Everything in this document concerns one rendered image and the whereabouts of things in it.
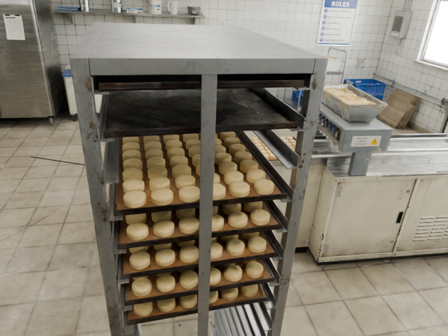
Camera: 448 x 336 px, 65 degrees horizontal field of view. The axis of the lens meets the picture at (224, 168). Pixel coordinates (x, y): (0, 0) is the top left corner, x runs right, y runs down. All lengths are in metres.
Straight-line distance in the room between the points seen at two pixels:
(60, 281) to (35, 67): 3.43
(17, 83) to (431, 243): 5.26
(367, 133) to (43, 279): 2.48
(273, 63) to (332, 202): 1.96
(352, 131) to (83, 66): 1.94
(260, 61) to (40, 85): 5.07
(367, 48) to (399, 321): 5.50
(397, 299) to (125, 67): 2.64
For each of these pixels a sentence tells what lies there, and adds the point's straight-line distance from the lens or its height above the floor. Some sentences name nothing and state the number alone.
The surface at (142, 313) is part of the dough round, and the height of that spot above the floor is 1.15.
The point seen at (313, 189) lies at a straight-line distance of 2.70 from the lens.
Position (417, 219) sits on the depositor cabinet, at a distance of 3.07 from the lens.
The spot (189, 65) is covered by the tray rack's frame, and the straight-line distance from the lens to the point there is 0.66.
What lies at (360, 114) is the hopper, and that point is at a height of 1.25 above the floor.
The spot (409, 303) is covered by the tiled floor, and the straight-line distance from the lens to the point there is 2.99.
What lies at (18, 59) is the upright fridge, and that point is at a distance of 5.63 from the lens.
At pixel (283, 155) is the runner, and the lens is 0.86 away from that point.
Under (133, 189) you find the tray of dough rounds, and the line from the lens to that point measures 0.84.
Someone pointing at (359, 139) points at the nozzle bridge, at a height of 1.11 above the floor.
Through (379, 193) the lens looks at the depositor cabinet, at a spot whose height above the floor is 0.69.
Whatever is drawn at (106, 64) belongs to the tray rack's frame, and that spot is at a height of 1.81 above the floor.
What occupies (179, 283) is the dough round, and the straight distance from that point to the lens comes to 1.00.
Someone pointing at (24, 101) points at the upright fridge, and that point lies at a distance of 5.77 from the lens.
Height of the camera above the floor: 1.93
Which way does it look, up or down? 27 degrees down
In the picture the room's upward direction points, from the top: 3 degrees clockwise
